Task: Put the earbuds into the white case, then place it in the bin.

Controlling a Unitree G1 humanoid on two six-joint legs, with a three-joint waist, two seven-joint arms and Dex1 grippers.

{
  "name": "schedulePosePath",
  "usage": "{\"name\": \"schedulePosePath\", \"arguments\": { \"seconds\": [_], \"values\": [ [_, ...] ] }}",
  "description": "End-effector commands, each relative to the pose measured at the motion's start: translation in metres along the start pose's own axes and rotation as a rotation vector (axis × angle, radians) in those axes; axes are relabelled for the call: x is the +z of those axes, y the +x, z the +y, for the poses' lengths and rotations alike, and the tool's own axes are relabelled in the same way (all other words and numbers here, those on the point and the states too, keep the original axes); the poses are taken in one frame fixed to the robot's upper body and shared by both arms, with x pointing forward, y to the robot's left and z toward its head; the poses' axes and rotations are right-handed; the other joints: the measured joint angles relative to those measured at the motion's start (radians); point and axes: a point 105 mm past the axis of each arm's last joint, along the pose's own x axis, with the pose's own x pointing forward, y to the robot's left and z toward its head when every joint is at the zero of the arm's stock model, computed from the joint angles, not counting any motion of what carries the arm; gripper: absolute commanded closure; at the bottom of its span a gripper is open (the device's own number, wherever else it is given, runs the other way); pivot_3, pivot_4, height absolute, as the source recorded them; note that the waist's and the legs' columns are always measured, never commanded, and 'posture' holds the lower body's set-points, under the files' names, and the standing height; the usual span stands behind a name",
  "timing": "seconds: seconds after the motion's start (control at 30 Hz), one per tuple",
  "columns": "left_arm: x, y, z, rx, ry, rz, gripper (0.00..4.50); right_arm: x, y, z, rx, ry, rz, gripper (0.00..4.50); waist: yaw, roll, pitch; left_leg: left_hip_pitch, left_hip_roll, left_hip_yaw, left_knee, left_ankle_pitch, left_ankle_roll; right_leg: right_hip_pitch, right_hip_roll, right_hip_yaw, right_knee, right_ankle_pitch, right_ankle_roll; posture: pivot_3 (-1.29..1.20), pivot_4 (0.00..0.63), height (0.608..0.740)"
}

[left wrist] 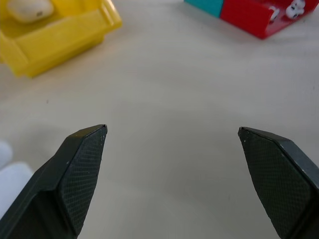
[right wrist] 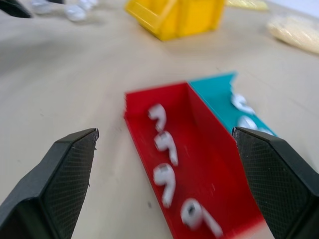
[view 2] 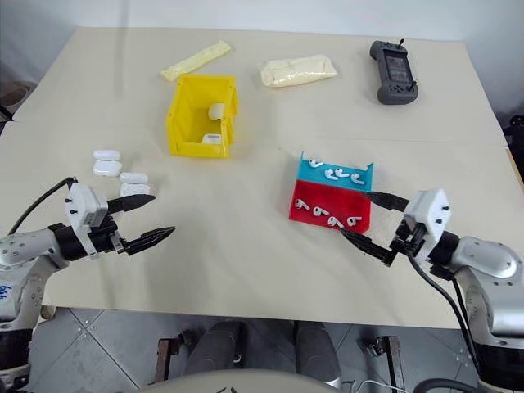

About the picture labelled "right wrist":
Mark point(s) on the white earbud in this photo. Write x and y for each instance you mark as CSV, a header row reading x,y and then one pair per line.
x,y
246,122
158,113
240,103
164,179
165,147
194,211

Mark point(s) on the clear bag of yellow contents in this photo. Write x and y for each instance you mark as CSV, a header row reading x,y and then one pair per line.
x,y
246,3

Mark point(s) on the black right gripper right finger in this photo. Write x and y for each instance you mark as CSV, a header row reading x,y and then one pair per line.
x,y
281,179

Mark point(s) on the yellow plastic tray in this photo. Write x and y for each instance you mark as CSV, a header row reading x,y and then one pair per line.
x,y
194,17

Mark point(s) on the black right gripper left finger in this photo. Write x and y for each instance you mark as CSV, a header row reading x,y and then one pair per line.
x,y
49,184

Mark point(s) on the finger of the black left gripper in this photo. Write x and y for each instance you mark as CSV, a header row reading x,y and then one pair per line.
x,y
12,7

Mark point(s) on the clear bag of beige grains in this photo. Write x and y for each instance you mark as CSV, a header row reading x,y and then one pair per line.
x,y
296,32

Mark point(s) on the red plastic tray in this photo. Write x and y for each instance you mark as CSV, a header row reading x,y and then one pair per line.
x,y
207,169

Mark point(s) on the teal plastic tray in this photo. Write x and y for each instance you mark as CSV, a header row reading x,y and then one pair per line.
x,y
214,97

